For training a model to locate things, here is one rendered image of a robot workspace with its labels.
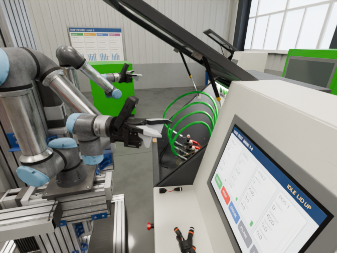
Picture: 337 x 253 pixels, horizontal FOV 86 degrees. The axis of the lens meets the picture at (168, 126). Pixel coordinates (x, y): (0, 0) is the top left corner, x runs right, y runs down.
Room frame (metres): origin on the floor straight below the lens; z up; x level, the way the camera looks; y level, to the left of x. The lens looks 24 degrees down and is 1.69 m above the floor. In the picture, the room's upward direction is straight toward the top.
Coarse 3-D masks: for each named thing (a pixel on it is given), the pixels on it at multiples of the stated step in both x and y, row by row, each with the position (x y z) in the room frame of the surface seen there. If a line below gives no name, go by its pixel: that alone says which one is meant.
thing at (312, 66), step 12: (288, 60) 3.49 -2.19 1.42; (300, 60) 3.22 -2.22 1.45; (312, 60) 2.99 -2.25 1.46; (324, 60) 2.79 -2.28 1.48; (336, 60) 2.62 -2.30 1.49; (288, 72) 3.41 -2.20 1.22; (300, 72) 3.15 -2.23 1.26; (312, 72) 2.92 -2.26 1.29; (324, 72) 2.73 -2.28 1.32; (336, 72) 2.56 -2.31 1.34; (312, 84) 2.85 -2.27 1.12; (324, 84) 2.66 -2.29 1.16; (336, 84) 2.53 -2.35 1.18
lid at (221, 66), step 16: (112, 0) 1.10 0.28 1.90; (128, 0) 0.74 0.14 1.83; (128, 16) 1.37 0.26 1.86; (144, 16) 0.75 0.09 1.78; (160, 16) 0.75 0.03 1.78; (160, 32) 1.19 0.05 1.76; (176, 32) 0.76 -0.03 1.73; (176, 48) 1.42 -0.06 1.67; (192, 48) 0.78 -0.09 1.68; (208, 48) 0.77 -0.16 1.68; (224, 64) 0.77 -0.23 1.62; (256, 80) 0.79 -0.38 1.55
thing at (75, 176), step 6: (72, 168) 0.73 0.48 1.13; (78, 168) 0.75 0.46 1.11; (84, 168) 0.80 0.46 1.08; (60, 174) 0.71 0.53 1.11; (66, 174) 0.71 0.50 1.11; (72, 174) 0.72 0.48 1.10; (78, 174) 0.74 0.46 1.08; (84, 174) 0.77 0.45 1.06; (60, 180) 0.70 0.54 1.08; (66, 180) 0.70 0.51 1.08; (72, 180) 0.71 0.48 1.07; (78, 180) 0.72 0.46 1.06; (60, 186) 0.70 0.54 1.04; (66, 186) 0.70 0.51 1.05; (72, 186) 0.70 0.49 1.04
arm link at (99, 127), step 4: (100, 116) 0.56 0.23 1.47; (104, 116) 0.56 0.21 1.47; (108, 116) 0.56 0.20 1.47; (96, 120) 0.55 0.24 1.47; (100, 120) 0.54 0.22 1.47; (104, 120) 0.54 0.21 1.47; (96, 124) 0.54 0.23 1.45; (100, 124) 0.53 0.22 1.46; (104, 124) 0.53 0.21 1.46; (96, 128) 0.53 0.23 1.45; (100, 128) 0.53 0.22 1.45; (104, 128) 0.53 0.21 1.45; (96, 132) 0.53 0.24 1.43; (100, 132) 0.53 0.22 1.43; (104, 132) 0.53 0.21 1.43; (100, 136) 0.54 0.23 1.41; (104, 136) 0.54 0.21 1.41
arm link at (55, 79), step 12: (48, 60) 0.74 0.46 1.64; (48, 72) 0.71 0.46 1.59; (60, 72) 0.75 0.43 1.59; (48, 84) 0.72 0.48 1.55; (60, 84) 0.71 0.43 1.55; (72, 84) 0.75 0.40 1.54; (60, 96) 0.71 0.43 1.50; (72, 96) 0.71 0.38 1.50; (84, 96) 0.74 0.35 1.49; (72, 108) 0.70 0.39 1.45; (84, 108) 0.70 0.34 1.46; (96, 108) 0.74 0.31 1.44
